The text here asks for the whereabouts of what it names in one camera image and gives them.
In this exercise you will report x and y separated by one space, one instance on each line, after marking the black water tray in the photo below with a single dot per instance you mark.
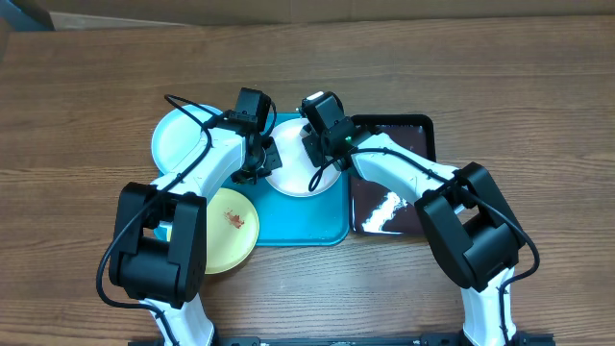
374 209

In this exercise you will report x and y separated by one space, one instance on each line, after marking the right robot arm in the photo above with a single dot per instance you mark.
470 228

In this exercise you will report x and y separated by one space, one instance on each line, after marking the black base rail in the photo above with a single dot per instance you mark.
435 339

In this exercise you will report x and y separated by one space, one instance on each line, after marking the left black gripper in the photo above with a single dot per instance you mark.
274 162

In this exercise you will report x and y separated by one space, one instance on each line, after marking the yellow plate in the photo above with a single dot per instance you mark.
232 231

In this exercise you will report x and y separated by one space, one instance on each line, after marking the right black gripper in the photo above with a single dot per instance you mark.
315 142

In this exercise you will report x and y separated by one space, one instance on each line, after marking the teal plastic tray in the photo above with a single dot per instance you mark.
320 220

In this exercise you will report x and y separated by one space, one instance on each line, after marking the white pink plate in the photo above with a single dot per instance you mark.
293 177

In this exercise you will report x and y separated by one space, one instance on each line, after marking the light blue plate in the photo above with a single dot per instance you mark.
176 135

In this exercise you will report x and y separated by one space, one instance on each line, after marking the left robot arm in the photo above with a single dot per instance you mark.
157 258

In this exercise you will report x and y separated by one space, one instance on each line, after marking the brown cardboard backdrop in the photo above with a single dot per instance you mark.
237 12

